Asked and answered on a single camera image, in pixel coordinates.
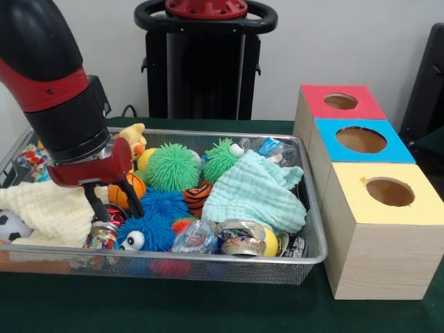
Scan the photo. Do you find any black upright panel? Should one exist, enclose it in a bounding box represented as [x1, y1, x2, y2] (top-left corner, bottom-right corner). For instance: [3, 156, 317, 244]
[399, 23, 444, 160]

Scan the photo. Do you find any blue spiky rubber ball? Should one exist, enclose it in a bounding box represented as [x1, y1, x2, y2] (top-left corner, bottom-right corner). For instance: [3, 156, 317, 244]
[132, 187, 189, 221]

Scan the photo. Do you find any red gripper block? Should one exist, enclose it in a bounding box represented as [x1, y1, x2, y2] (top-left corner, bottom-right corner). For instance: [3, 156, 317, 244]
[47, 139, 145, 223]

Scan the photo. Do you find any dark green table cloth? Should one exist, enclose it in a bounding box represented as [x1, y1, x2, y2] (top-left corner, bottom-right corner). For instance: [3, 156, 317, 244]
[0, 117, 444, 333]

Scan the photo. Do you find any blue furry monster toy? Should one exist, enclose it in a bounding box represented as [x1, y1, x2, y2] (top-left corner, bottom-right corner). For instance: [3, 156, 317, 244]
[114, 212, 178, 252]

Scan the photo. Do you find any yellow plush animal toy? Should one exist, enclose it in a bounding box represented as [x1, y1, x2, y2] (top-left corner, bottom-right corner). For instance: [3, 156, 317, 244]
[114, 123, 147, 167]

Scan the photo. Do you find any clear mesh bin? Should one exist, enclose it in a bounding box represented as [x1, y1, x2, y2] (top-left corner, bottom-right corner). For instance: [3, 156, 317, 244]
[0, 125, 328, 285]

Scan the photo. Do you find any green spiky rubber ball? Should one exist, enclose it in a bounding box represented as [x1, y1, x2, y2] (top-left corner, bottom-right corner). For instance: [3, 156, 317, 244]
[146, 143, 203, 192]

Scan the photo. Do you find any green furry monster toy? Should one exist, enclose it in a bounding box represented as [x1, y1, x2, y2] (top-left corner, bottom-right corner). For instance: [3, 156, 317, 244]
[203, 138, 245, 184]

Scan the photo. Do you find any wooden box with three holes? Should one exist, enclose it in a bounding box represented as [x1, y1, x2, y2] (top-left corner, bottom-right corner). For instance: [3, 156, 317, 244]
[293, 85, 444, 300]

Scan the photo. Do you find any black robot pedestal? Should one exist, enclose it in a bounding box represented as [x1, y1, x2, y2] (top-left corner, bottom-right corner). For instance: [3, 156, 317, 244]
[134, 0, 278, 120]

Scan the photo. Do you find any small black white soccer ball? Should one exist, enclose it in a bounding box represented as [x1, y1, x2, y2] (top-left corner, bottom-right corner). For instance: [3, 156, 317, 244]
[0, 210, 33, 244]

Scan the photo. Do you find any orange tiger striped ball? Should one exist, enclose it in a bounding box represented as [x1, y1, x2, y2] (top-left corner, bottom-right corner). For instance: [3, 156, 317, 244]
[182, 180, 214, 219]

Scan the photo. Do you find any small orange basketball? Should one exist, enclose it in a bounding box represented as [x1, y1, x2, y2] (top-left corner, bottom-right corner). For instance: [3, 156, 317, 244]
[108, 172, 147, 210]

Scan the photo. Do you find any mint green muslin cloth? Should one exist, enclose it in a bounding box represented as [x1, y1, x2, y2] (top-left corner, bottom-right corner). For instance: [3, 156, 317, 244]
[201, 150, 307, 234]

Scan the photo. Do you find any crushed colourful drink can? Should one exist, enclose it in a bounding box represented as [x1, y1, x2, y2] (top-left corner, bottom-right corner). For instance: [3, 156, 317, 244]
[87, 222, 119, 250]

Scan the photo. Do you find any cream muslin cloth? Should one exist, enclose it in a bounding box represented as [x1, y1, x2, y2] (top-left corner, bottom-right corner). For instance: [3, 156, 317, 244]
[0, 182, 110, 248]

